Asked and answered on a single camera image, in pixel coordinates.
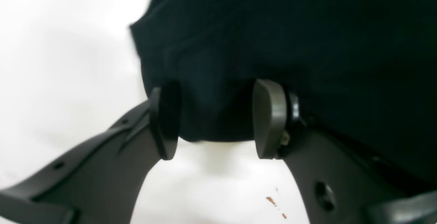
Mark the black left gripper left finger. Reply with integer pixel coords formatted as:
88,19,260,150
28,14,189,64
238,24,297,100
1,82,182,224

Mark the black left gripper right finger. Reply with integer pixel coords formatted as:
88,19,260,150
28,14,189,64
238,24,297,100
253,79,437,224

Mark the black T-shirt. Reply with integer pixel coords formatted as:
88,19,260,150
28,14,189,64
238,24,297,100
131,0,437,183

